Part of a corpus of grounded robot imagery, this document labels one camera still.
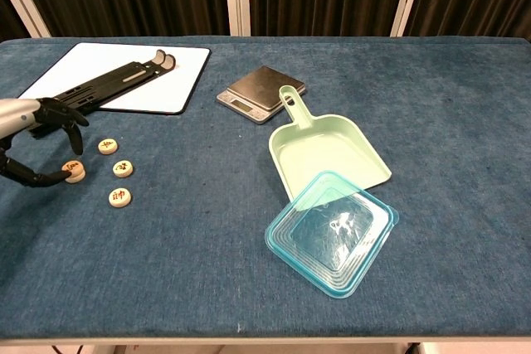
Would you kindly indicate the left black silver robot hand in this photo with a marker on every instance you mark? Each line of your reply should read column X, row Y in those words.
column 20, row 117

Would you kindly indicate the chess disc with red character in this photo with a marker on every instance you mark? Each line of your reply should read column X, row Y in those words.
column 74, row 166
column 79, row 178

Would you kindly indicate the chess disc with black character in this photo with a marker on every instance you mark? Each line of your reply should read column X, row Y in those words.
column 108, row 146
column 123, row 168

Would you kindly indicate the chess disc red shuai character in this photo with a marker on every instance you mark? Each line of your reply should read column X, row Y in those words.
column 120, row 197

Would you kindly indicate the black folding laptop stand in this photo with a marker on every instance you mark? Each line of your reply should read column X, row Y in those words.
column 112, row 80

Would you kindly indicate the white board with black edge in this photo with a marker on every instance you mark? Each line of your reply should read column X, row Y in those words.
column 166, row 76

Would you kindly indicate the blue fabric table cover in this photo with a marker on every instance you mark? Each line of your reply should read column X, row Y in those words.
column 207, row 246

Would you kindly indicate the silver digital kitchen scale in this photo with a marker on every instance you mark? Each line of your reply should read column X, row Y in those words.
column 261, row 82

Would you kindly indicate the mint green plastic dustpan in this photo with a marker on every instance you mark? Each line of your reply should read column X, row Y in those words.
column 319, row 146

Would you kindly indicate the clear lid with teal rim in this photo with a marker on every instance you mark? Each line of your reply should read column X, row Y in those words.
column 332, row 246

